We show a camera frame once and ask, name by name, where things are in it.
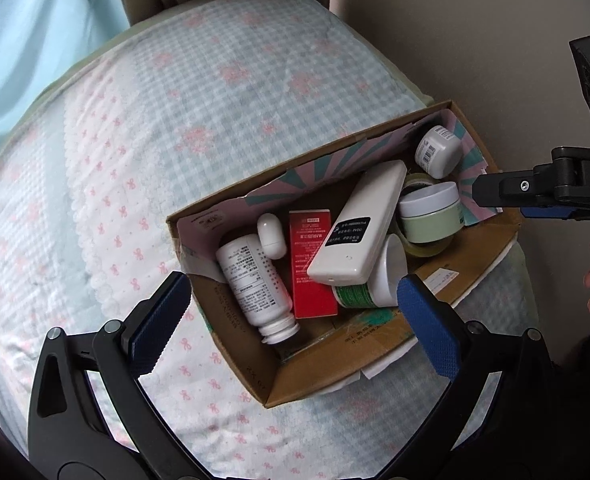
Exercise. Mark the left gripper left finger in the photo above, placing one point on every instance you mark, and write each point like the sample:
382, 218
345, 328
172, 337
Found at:
89, 416

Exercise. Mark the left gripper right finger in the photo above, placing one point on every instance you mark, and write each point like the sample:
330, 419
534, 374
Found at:
498, 408

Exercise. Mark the small white cream jar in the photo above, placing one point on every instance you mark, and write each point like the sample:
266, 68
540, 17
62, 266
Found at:
439, 152

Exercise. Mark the pale green cream jar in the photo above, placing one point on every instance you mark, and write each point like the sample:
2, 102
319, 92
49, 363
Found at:
432, 213

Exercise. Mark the green jar white lid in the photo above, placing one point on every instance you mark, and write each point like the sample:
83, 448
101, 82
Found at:
380, 291

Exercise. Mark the white remote control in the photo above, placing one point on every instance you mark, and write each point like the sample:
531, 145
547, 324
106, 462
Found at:
348, 254

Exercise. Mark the white pill bottle green label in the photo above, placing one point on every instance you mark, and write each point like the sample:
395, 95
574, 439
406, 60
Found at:
258, 288

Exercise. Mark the white earbuds case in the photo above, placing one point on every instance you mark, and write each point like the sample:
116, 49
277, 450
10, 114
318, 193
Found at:
271, 237

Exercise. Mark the clear packing tape roll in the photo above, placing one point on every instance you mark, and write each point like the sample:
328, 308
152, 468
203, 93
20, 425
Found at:
414, 182

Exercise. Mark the open cardboard box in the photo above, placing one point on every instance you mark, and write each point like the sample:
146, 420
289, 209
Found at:
330, 349

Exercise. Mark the checkered floral bed sheet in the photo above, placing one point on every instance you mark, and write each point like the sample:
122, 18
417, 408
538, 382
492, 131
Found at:
89, 178

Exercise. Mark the light blue sheer curtain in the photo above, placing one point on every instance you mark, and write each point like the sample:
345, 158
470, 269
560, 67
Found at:
41, 39

